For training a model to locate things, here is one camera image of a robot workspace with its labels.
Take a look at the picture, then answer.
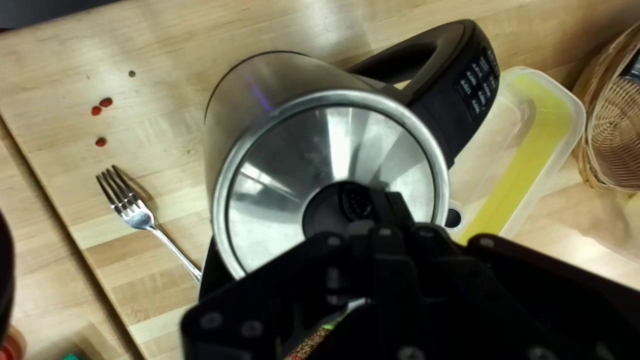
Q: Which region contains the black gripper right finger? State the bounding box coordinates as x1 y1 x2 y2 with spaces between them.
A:
385 190 640 360

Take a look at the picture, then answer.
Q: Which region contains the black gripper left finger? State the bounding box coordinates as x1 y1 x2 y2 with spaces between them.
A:
178 190 389 360

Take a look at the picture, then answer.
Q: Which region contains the stainless steel electric kettle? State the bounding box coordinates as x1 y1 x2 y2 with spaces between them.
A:
202 16 505 282

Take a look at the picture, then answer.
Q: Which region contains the yellow plastic container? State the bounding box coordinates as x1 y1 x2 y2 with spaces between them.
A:
446 63 591 245

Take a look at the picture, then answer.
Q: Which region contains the silver metal fork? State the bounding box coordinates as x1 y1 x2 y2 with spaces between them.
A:
94 164 205 285

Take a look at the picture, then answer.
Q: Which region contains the brown wicker basket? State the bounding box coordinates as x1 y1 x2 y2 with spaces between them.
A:
571 22 640 196

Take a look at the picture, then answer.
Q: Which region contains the silver wrapper in basket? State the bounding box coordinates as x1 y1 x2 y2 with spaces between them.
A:
622 49 640 85

